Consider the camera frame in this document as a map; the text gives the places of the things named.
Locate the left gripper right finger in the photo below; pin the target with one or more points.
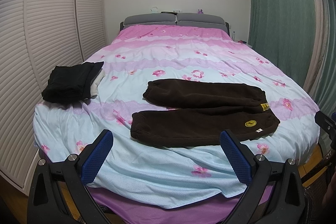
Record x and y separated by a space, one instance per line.
286 203

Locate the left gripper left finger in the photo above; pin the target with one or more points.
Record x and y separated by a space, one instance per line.
46 202

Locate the dark brown corduroy pants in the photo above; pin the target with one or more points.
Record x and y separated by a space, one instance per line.
196 113

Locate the purple bed sheet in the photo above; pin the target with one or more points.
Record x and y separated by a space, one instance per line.
211 210

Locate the green curtain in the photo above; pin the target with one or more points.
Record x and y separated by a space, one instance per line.
298 36

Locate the folded black garment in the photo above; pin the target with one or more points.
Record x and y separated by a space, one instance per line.
68 85

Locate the folded white garment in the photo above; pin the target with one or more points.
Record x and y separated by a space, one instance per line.
94 85

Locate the small clear bottle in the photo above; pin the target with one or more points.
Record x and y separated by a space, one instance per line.
233 35

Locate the grey padded headboard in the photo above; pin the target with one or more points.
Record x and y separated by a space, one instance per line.
179 19

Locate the purple flower decoration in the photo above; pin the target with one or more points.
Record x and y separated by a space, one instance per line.
200 11

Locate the white louvered wardrobe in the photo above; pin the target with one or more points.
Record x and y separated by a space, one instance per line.
36 36

